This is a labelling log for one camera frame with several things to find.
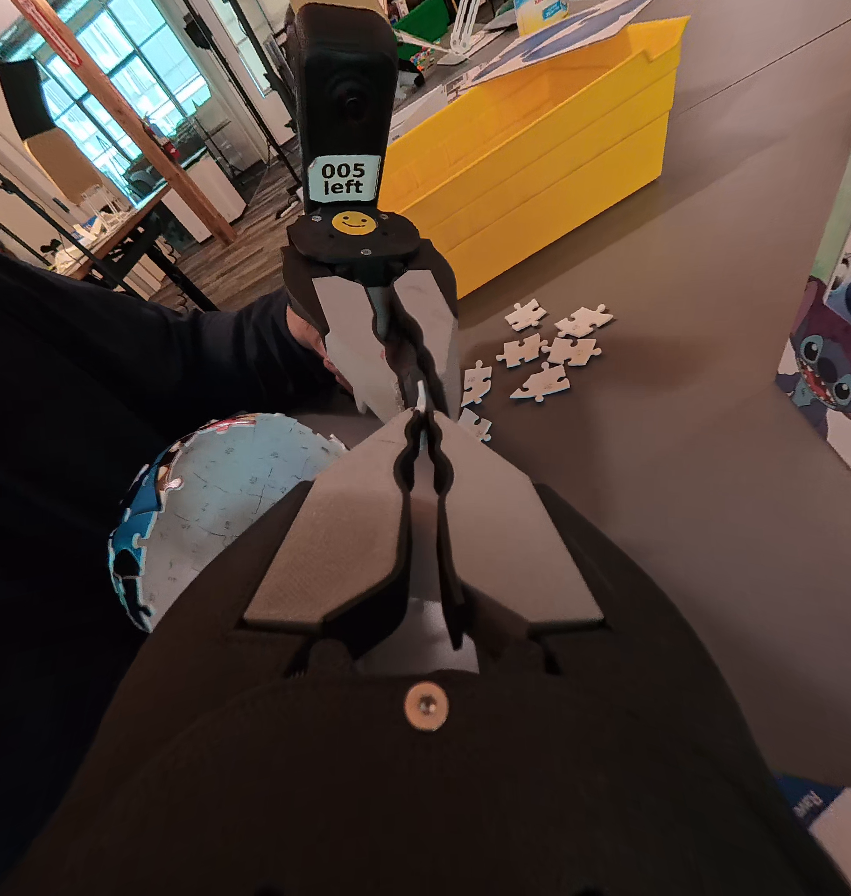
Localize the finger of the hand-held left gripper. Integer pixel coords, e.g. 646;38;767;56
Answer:
390;268;464;423
312;276;415;423

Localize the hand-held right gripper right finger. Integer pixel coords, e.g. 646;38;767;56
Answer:
429;409;606;651

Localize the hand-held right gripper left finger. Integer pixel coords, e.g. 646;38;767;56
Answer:
242;408;422;660

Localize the half-built blue puzzle ball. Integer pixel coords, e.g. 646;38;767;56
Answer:
106;412;349;634

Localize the white puzzle pieces group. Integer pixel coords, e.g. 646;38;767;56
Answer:
460;297;615;445

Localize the person's left forearm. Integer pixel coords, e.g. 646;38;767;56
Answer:
0;241;349;456

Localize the printed cartoon puzzle box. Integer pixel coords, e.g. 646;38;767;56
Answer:
775;119;851;498

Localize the person's left hand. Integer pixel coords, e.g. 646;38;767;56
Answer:
287;308;359;396

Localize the white cardboard box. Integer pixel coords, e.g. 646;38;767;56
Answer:
389;84;450;146

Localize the green plastic crate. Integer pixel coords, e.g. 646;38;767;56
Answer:
394;0;461;43

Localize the white stand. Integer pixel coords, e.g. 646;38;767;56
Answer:
448;0;484;65

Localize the yellow plastic bin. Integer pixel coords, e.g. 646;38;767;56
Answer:
376;15;690;301

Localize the white cabinet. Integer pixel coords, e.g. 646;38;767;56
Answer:
161;150;247;244

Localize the large window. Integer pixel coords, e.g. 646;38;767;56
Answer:
36;0;212;165

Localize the wooden beam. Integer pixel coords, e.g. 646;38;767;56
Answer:
8;0;239;246

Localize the blue white printed sheet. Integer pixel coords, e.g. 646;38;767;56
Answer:
460;0;654;88

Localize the wooden desk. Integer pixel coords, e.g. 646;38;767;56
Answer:
50;185;219;312

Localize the black softbox light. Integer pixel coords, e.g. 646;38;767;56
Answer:
0;58;55;141

